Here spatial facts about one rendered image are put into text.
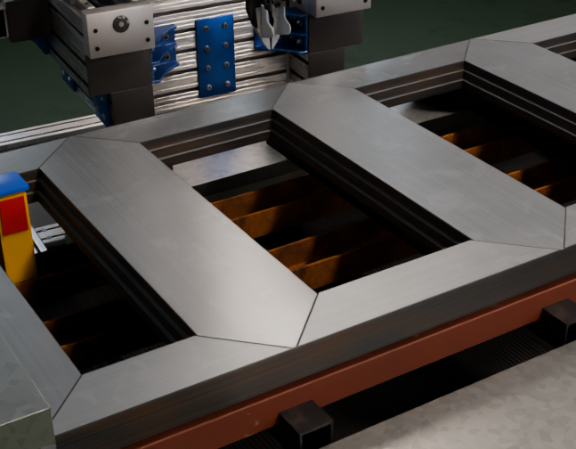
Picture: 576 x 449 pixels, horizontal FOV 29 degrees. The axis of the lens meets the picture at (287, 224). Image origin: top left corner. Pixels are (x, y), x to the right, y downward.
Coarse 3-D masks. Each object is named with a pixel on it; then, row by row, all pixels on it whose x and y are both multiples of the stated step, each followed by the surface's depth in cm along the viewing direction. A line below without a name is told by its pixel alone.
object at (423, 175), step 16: (432, 160) 183; (448, 160) 183; (464, 160) 183; (480, 160) 183; (384, 176) 179; (400, 176) 179; (416, 176) 178; (432, 176) 178; (448, 176) 178; (464, 176) 178; (400, 192) 174
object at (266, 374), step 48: (384, 96) 215; (480, 96) 219; (528, 96) 209; (144, 144) 192; (192, 144) 196; (240, 144) 201; (288, 144) 198; (48, 192) 179; (384, 192) 178; (96, 240) 166; (432, 240) 168; (144, 288) 153; (480, 288) 152; (528, 288) 158; (336, 336) 141; (384, 336) 146; (240, 384) 136; (96, 432) 127; (144, 432) 131
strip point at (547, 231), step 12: (540, 216) 166; (552, 216) 166; (564, 216) 166; (516, 228) 164; (528, 228) 163; (540, 228) 163; (552, 228) 163; (564, 228) 163; (480, 240) 161; (492, 240) 161; (504, 240) 161; (516, 240) 161; (528, 240) 161; (540, 240) 160; (552, 240) 160
